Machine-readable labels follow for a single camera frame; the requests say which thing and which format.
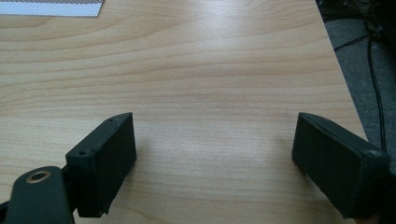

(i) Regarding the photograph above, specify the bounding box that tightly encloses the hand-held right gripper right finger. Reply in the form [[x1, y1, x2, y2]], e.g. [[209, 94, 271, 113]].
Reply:
[[290, 112, 392, 219]]

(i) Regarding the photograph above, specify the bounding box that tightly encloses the white grey woven mat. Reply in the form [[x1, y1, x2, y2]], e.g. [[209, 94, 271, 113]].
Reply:
[[0, 0, 106, 19]]

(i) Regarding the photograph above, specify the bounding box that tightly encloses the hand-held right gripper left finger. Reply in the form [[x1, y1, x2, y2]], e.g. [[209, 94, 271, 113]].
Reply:
[[64, 112, 138, 218]]

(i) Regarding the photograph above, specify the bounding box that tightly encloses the black cable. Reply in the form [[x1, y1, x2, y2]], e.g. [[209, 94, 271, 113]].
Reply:
[[333, 18, 388, 153]]

